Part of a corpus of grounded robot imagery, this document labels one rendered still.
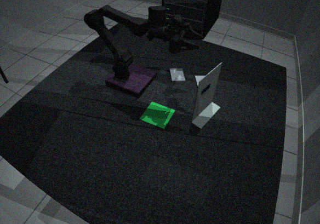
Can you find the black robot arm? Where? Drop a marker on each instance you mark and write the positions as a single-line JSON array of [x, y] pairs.
[[138, 26]]

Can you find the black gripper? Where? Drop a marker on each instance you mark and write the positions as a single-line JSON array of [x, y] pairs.
[[177, 41]]

